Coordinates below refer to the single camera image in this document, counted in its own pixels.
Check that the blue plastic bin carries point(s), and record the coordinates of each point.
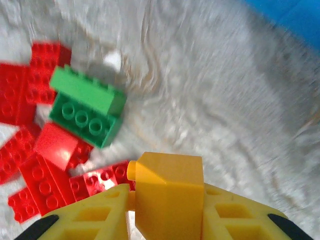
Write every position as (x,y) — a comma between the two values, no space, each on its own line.
(295,17)

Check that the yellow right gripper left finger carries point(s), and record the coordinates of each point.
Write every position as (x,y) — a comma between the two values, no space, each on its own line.
(82,220)

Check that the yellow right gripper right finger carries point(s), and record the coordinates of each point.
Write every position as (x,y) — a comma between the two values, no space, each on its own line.
(237,220)

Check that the green lego brick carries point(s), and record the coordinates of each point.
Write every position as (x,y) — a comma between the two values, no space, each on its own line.
(80,120)
(82,87)

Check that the yellow lego brick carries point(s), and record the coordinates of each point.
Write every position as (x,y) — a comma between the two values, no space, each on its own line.
(170,195)

